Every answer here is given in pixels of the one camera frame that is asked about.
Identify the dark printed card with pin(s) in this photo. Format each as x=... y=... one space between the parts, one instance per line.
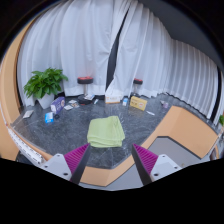
x=75 y=105

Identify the small white sachet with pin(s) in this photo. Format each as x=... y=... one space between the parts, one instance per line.
x=150 y=113

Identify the white curtain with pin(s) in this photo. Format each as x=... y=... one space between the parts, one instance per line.
x=166 y=66
x=73 y=43

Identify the small black round lid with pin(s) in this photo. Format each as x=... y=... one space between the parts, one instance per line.
x=57 y=116

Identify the white booklet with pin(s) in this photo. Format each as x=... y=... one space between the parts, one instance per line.
x=89 y=97

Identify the white and orange box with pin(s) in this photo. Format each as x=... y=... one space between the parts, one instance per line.
x=112 y=99

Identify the light green towel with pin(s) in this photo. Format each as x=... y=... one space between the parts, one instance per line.
x=106 y=132

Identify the green plant in white pot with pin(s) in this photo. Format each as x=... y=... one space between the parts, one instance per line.
x=45 y=83

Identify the small blue and white box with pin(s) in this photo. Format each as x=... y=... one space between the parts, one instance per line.
x=125 y=101

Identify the white plastic packet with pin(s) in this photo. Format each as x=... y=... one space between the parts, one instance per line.
x=28 y=114

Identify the yellow box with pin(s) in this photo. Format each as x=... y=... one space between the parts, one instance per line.
x=138 y=103

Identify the purple cardboard box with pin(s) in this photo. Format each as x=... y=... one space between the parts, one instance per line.
x=57 y=105

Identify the small white tube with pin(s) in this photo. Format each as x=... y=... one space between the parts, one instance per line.
x=96 y=101

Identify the bar stool with red-black seat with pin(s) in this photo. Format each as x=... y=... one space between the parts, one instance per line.
x=138 y=81
x=85 y=80

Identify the white card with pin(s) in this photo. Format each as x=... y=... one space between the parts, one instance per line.
x=68 y=107
x=72 y=101

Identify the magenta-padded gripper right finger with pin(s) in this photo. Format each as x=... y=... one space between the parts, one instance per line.
x=163 y=165

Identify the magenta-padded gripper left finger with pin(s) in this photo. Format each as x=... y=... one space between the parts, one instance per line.
x=58 y=165

